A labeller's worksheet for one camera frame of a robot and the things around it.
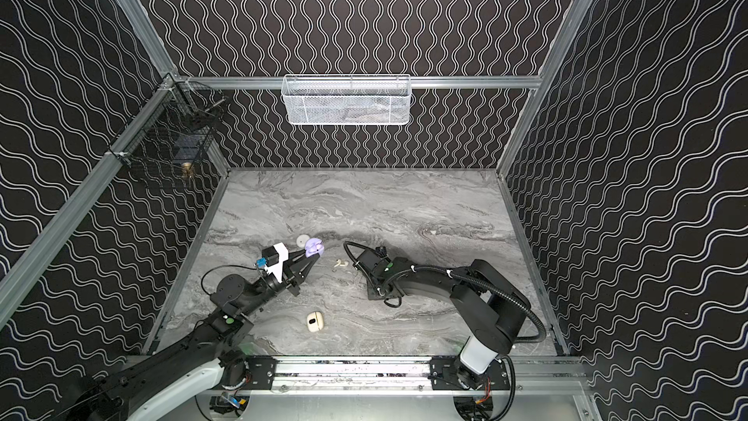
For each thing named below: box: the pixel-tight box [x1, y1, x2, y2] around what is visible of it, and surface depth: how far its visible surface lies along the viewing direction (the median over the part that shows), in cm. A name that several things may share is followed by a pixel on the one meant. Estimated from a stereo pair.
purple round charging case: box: [304, 237, 325, 259], surface depth 72 cm
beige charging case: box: [306, 310, 325, 333], surface depth 83 cm
